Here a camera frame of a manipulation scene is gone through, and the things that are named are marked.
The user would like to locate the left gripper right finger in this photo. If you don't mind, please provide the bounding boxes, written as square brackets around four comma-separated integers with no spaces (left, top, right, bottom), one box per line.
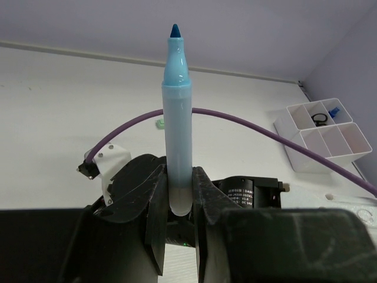
[193,167,376,282]

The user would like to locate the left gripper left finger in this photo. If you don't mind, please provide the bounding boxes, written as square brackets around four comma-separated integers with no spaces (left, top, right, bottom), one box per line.
[0,164,168,283]

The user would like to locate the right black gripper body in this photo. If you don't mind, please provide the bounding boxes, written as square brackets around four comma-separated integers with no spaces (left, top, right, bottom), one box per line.
[96,154,168,212]

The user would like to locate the black scissors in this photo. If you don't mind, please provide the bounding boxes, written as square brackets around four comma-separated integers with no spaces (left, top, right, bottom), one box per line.
[311,113,328,127]

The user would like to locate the blue cap glue pen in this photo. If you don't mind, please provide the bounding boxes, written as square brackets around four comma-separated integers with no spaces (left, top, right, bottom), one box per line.
[328,107,340,118]

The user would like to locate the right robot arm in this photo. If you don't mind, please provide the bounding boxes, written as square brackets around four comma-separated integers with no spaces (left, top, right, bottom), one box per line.
[93,151,283,208]

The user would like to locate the green eraser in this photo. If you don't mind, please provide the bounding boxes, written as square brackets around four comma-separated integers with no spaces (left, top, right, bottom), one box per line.
[156,119,165,130]

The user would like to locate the white compartment organizer box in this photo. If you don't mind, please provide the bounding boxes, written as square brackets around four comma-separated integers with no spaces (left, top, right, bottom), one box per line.
[274,98,372,167]

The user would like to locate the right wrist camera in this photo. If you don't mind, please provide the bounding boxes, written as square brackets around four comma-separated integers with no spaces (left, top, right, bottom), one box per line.
[77,143,132,206]

